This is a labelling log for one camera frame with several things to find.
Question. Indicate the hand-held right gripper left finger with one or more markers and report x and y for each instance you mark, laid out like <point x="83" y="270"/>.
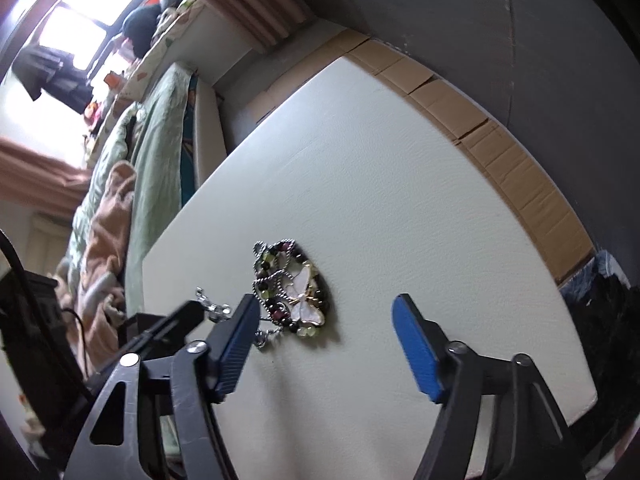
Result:
<point x="235" y="345"/>

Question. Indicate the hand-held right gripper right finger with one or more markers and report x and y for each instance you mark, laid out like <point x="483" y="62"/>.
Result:
<point x="415" y="350"/>

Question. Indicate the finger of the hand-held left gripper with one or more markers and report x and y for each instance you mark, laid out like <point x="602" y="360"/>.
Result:
<point x="170" y="327"/>

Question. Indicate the white butterfly pendant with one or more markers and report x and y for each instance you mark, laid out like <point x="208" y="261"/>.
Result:
<point x="305" y="295"/>

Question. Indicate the beige headboard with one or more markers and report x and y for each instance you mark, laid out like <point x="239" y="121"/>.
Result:
<point x="50" y="245"/>

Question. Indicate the pink fleece blanket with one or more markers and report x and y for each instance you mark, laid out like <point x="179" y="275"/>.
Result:
<point x="100" y="240"/>

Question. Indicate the white low table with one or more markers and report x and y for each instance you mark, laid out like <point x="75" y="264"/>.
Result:
<point x="400" y="210"/>

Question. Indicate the pink curtain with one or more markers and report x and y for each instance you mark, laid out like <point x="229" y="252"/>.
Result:
<point x="250" y="0"/>
<point x="40" y="175"/>

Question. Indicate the green bed sheet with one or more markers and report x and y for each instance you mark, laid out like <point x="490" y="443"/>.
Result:
<point x="157" y="160"/>

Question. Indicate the printed teal bed sheet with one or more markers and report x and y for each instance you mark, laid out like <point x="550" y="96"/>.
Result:
<point x="186" y="160"/>

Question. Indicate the light green quilt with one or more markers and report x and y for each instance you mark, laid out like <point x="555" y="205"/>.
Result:
<point x="107" y="160"/>

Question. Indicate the dark cloth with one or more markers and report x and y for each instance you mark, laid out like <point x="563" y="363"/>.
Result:
<point x="605" y="335"/>

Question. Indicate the beige bed base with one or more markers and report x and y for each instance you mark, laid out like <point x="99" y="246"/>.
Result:
<point x="207" y="130"/>

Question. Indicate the flattened cardboard sheets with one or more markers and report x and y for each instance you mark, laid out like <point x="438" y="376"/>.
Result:
<point x="525" y="175"/>

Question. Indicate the hanging dark clothes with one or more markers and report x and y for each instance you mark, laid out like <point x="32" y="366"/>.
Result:
<point x="55" y="77"/>

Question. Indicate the orange toy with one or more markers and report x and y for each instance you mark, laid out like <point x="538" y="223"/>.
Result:
<point x="112" y="79"/>

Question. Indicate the printed window seat cushion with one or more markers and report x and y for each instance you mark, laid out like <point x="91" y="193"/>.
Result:
<point x="165" y="45"/>

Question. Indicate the dark bag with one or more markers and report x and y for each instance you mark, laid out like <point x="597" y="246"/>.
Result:
<point x="140" y="27"/>

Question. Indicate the dark framed window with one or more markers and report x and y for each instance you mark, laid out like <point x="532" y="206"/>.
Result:
<point x="85" y="10"/>

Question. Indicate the dark grey wardrobe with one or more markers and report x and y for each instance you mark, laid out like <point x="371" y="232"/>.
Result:
<point x="500" y="35"/>

